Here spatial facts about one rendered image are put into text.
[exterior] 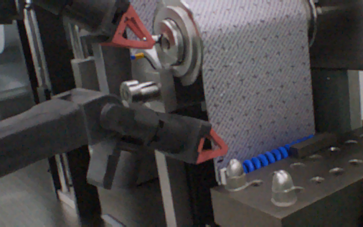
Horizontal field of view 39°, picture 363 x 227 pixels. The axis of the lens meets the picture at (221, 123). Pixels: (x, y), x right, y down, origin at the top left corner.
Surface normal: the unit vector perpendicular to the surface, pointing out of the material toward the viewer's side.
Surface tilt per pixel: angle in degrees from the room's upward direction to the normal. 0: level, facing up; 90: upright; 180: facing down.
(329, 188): 0
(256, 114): 90
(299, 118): 90
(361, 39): 90
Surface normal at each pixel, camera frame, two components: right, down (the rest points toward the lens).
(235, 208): -0.79, 0.25
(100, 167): -0.60, -0.13
